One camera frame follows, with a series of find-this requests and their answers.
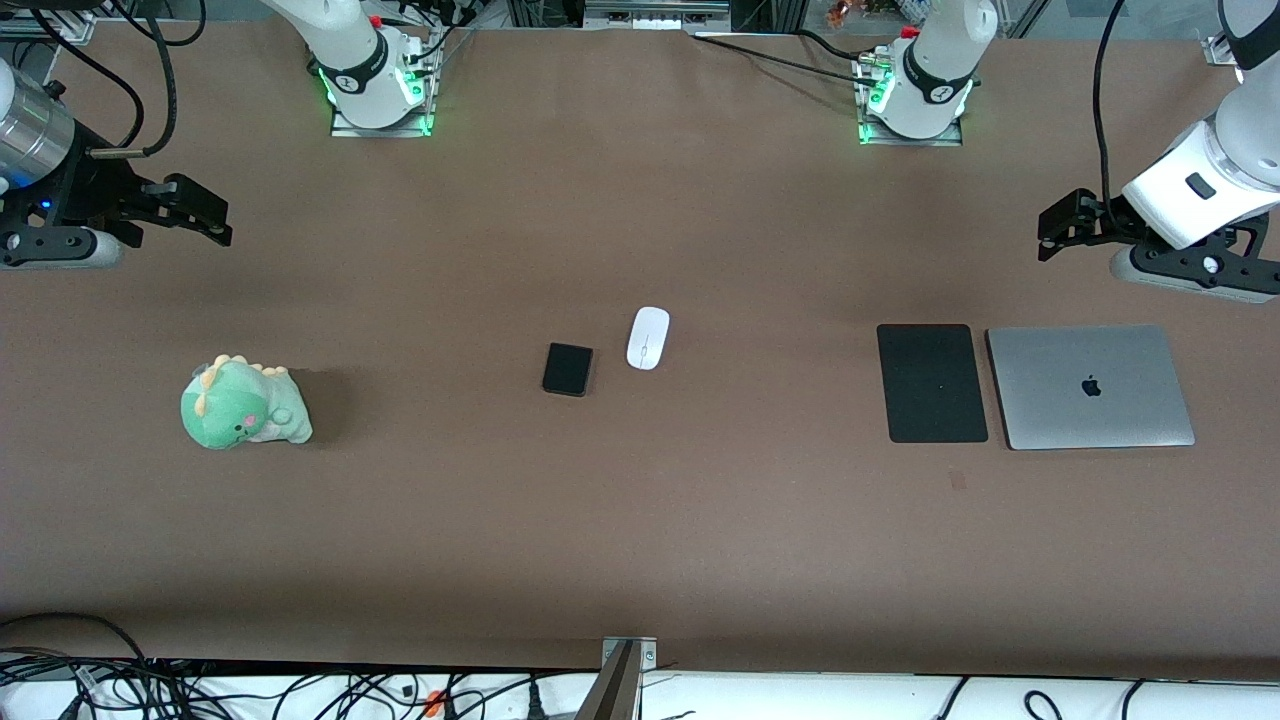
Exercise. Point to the green dinosaur plush toy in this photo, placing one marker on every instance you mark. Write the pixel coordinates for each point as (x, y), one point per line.
(240, 405)

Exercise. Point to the white computer mouse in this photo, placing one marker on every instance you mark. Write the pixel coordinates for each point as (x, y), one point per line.
(648, 338)

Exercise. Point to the dark aluminium post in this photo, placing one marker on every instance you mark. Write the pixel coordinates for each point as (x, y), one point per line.
(612, 690)

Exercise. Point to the aluminium corner profile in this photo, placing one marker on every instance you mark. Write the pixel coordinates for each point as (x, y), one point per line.
(1222, 50)

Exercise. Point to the metal table edge bracket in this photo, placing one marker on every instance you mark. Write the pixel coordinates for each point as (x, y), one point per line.
(648, 652)

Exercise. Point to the black mouse pad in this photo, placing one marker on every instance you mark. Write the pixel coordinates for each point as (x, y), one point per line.
(932, 384)

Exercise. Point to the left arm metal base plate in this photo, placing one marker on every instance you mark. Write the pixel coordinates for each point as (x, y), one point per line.
(915, 141)

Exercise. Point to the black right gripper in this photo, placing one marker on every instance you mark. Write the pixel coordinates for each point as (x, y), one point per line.
(88, 192)

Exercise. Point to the aluminium frame rail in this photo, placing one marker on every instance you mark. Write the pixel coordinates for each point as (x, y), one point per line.
(655, 12)

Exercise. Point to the black smartphone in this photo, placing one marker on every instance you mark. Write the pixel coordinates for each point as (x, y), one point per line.
(568, 369)

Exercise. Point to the silver laptop with apple logo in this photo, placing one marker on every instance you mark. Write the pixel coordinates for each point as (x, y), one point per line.
(1090, 388)

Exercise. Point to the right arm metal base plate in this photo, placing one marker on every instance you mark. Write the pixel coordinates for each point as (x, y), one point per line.
(385, 130)

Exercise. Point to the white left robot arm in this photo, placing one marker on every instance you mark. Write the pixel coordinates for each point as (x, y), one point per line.
(935, 70)

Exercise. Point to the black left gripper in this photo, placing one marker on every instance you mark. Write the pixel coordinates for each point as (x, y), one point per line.
(1103, 215)

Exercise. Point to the silver frame with bracket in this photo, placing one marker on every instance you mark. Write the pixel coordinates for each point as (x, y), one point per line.
(45, 22)

